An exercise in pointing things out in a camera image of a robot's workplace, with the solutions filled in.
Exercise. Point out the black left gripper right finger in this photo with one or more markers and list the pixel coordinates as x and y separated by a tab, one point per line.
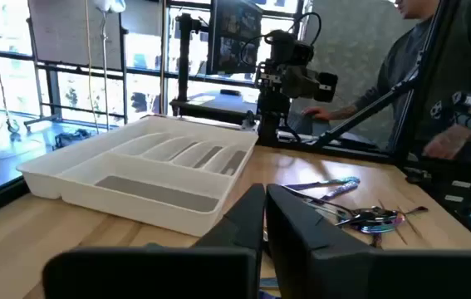
343	274

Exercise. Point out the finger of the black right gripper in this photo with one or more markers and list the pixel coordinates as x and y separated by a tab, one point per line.
325	87

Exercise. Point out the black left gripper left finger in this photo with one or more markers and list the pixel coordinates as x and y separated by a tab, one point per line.
218	270

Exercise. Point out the iridescent rainbow tablespoon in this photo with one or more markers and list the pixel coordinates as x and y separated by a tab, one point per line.
378	228

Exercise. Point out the white cutlery organizer tray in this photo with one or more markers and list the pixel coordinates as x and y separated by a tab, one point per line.
94	166

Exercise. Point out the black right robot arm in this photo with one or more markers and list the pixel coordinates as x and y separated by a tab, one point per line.
272	120

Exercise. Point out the person's hand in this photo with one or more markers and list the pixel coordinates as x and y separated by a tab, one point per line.
447	143
316	113

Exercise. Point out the black computer monitor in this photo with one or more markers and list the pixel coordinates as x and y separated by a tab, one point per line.
235	37

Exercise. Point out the dark grey desk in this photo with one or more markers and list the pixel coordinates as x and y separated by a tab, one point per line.
218	104

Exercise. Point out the iridescent rainbow teaspoon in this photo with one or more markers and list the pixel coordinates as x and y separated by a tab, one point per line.
418	210

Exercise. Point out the black monitor stand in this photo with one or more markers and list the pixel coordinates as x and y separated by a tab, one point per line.
184	62

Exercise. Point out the person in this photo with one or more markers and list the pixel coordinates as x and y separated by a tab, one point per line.
467	50

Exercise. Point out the black equipment on floor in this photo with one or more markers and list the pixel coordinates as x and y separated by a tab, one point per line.
73	138

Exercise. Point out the white topped pole stand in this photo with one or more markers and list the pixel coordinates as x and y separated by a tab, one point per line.
110	5

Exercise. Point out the rolling whiteboard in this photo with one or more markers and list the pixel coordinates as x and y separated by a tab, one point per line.
73	33

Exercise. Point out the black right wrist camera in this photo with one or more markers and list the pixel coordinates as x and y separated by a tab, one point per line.
291	47

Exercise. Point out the metal corner bracket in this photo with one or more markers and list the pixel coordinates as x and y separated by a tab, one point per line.
249	122

